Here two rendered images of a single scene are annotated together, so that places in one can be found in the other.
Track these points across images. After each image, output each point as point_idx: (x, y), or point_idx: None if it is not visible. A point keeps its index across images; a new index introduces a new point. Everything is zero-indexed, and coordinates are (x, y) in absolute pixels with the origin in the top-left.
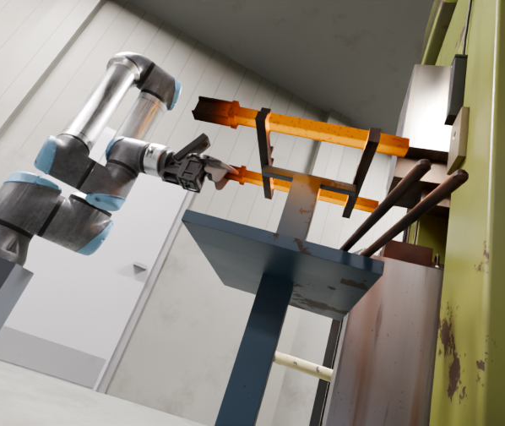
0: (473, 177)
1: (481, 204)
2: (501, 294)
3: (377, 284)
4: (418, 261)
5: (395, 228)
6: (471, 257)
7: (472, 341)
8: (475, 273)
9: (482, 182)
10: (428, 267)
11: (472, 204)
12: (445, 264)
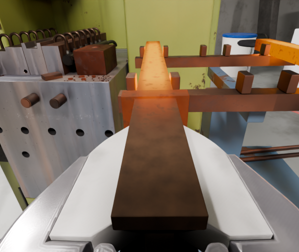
0: (182, 3)
1: (199, 43)
2: None
3: (117, 102)
4: (114, 62)
5: None
6: (184, 76)
7: (189, 121)
8: (192, 88)
9: (200, 24)
10: (123, 67)
11: (182, 33)
12: (132, 62)
